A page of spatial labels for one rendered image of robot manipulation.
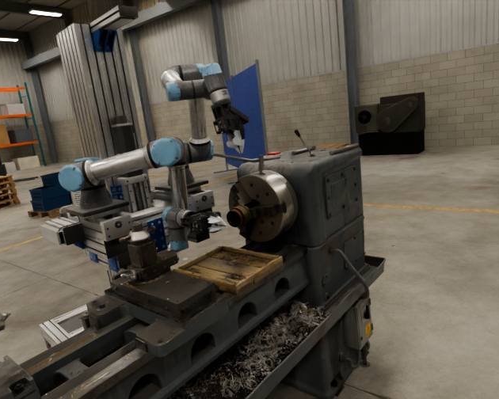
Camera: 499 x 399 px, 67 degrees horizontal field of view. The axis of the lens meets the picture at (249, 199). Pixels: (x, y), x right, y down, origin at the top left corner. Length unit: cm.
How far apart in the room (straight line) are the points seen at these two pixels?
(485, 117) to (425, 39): 252
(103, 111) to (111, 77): 18
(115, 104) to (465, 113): 1006
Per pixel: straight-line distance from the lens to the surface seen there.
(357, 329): 220
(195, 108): 204
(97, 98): 212
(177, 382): 134
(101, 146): 210
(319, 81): 1255
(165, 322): 126
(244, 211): 159
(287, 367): 157
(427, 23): 1164
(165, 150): 160
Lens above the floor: 150
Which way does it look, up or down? 13 degrees down
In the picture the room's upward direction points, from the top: 7 degrees counter-clockwise
